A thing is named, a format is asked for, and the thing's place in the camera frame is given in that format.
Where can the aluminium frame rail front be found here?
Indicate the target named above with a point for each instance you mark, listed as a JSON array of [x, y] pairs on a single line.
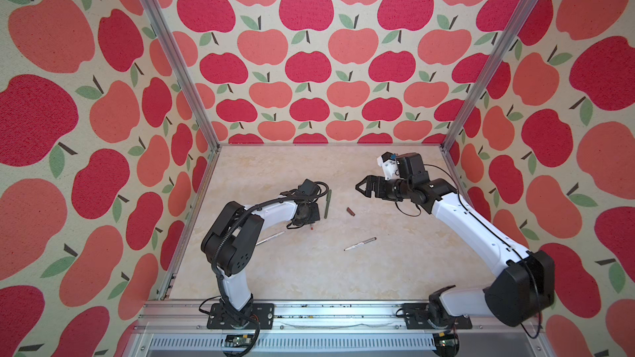
[[321, 328]]

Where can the green pen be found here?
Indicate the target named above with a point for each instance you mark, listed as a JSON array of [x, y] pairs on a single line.
[[328, 201]]

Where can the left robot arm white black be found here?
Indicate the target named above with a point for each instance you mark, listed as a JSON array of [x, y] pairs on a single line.
[[230, 243]]

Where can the aluminium frame post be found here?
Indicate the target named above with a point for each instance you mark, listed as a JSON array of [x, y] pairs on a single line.
[[508, 36], [180, 71]]

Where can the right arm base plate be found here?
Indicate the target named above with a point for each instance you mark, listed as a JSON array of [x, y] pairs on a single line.
[[418, 316]]

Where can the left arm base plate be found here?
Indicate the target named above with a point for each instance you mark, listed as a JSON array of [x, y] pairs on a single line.
[[256, 315]]

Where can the white pen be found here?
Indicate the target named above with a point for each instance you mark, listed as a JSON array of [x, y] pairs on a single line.
[[269, 238], [359, 244]]

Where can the left aluminium frame post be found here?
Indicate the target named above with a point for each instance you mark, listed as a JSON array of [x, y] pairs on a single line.
[[180, 71]]

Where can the right aluminium frame post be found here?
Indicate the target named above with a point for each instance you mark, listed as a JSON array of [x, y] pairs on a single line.
[[508, 36]]

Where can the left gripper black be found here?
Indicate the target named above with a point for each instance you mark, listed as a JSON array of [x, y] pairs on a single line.
[[316, 217]]

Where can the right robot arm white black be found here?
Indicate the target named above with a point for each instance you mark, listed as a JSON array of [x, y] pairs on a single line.
[[524, 281]]

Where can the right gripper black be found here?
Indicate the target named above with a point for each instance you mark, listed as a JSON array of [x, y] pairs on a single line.
[[379, 182]]

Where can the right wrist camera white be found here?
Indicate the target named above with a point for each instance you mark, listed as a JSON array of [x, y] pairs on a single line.
[[389, 165]]

